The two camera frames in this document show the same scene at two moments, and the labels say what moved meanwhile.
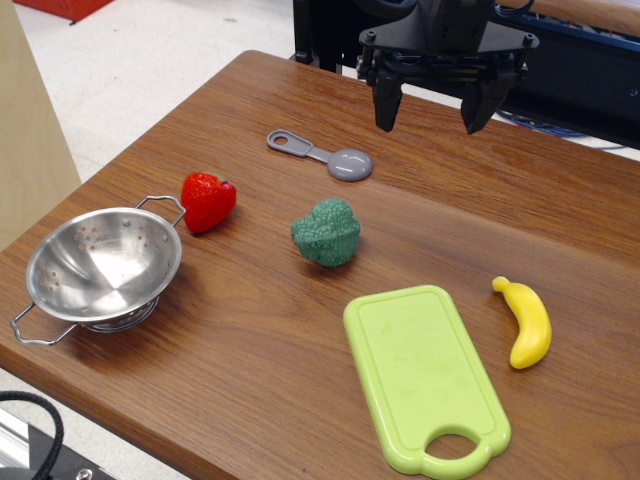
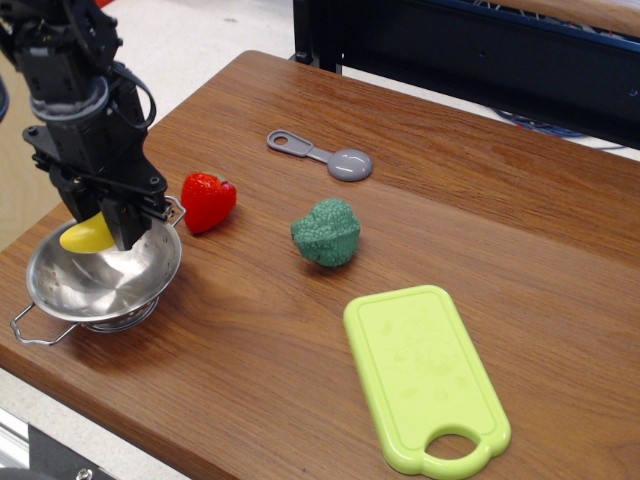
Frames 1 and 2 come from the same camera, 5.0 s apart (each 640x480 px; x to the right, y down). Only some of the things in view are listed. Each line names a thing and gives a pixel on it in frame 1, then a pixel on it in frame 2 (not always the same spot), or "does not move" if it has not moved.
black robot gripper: x=451 y=34 to x=104 y=152
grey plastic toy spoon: x=346 y=164 does not move
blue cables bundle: x=542 y=126 does not move
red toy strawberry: x=206 y=200 does not move
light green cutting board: x=421 y=379 does not move
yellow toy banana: x=534 y=323 to x=89 y=235
